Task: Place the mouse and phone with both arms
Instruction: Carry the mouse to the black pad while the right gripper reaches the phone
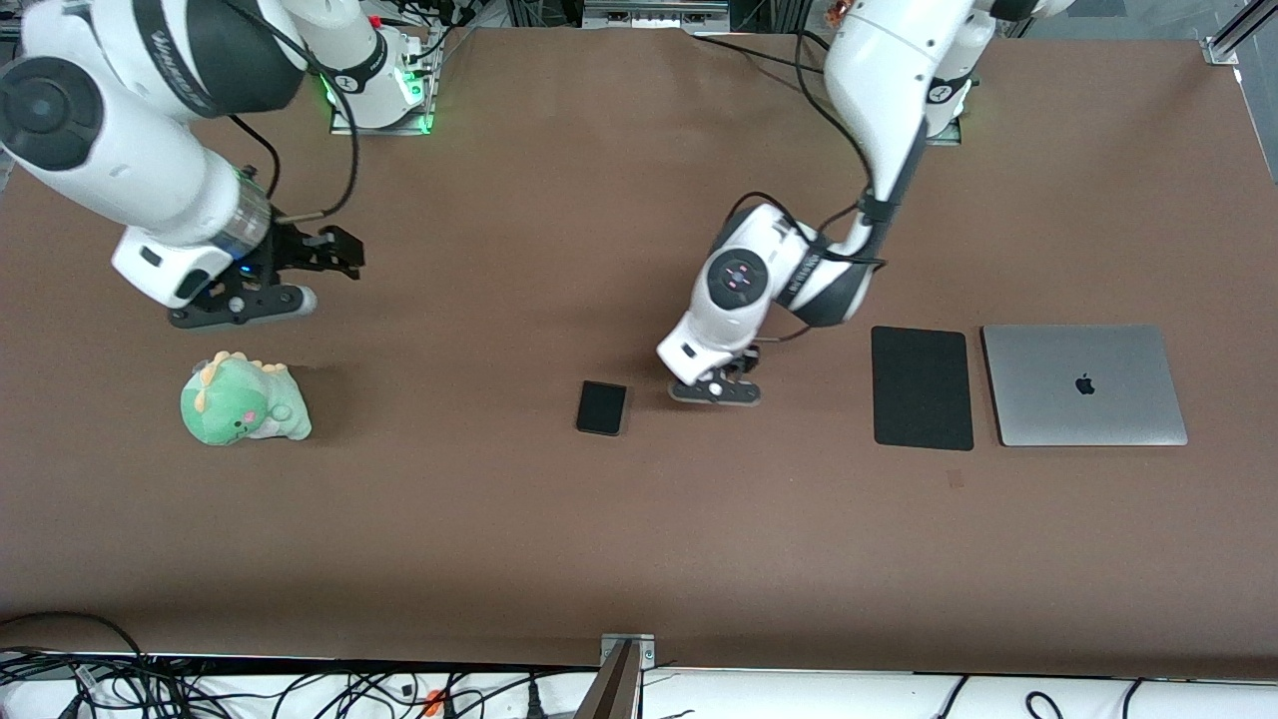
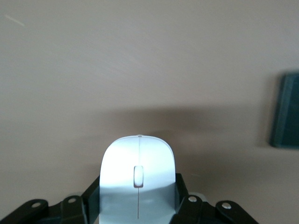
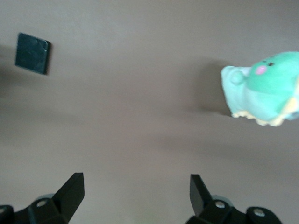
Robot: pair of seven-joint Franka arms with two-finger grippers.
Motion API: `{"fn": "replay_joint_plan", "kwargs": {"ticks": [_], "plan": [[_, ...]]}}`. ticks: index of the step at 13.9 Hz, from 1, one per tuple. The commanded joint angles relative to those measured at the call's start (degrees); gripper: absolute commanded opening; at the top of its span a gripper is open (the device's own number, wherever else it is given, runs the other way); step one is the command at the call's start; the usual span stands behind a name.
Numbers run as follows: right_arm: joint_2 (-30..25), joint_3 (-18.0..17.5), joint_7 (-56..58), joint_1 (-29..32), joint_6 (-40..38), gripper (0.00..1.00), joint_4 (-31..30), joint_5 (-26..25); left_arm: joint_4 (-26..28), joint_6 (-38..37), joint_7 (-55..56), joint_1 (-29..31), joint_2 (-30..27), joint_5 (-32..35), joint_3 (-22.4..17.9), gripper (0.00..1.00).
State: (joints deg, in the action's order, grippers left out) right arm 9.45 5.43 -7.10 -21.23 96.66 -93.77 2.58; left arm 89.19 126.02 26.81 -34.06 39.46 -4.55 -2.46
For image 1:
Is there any black smartphone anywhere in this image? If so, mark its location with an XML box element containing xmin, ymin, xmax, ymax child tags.
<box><xmin>575</xmin><ymin>379</ymin><xmax>629</xmax><ymax>437</ymax></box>

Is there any black mouse pad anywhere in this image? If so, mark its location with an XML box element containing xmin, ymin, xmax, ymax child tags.
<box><xmin>871</xmin><ymin>325</ymin><xmax>975</xmax><ymax>452</ymax></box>

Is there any green dinosaur plush toy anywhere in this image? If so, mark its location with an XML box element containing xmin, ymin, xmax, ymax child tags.
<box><xmin>180</xmin><ymin>350</ymin><xmax>313</xmax><ymax>447</ymax></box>

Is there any dark aluminium pole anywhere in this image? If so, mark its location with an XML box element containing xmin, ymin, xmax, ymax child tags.
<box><xmin>574</xmin><ymin>639</ymin><xmax>645</xmax><ymax>719</ymax></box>

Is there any grey metal box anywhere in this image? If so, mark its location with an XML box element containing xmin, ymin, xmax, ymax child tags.
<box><xmin>582</xmin><ymin>0</ymin><xmax>730</xmax><ymax>29</ymax></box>

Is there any silver closed laptop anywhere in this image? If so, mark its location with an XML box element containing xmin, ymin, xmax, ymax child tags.
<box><xmin>980</xmin><ymin>323</ymin><xmax>1190</xmax><ymax>448</ymax></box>

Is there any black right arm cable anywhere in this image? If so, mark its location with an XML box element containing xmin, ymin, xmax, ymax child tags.
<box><xmin>225</xmin><ymin>0</ymin><xmax>362</xmax><ymax>223</ymax></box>

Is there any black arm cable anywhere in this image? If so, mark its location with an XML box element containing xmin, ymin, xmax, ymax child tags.
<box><xmin>225</xmin><ymin>0</ymin><xmax>362</xmax><ymax>223</ymax></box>
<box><xmin>724</xmin><ymin>30</ymin><xmax>890</xmax><ymax>346</ymax></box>

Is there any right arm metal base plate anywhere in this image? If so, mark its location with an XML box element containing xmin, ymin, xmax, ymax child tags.
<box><xmin>329</xmin><ymin>40</ymin><xmax>442</xmax><ymax>137</ymax></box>

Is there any small metal table bracket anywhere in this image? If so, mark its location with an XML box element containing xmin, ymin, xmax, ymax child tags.
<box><xmin>599</xmin><ymin>633</ymin><xmax>657</xmax><ymax>668</ymax></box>

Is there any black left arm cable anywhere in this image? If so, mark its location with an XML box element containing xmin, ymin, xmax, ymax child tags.
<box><xmin>724</xmin><ymin>30</ymin><xmax>890</xmax><ymax>346</ymax></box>

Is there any black base power cable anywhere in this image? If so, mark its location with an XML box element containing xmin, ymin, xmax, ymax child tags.
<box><xmin>689</xmin><ymin>30</ymin><xmax>832</xmax><ymax>76</ymax></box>

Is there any black looped floor cable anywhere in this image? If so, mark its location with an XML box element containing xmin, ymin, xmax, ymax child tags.
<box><xmin>0</xmin><ymin>611</ymin><xmax>151</xmax><ymax>665</ymax></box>

